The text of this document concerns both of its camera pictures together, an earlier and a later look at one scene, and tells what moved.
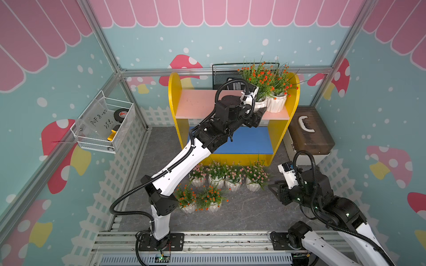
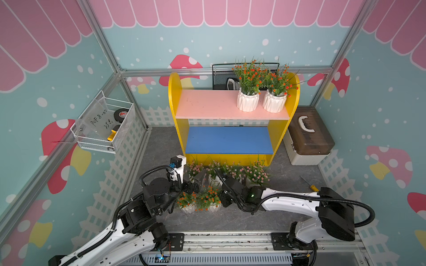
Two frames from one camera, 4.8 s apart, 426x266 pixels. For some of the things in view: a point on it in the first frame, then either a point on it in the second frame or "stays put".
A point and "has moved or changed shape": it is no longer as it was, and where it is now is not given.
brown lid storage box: x=307 y=130 stays put
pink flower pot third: x=234 y=176 stays put
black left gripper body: x=248 y=119 -> x=187 y=187
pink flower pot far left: x=197 y=175 stays put
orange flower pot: x=262 y=76 has moved or changed shape
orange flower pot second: x=211 y=199 stays put
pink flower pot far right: x=255 y=175 stays put
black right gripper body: x=294 y=194 -> x=226 y=200
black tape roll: x=120 y=114 stays put
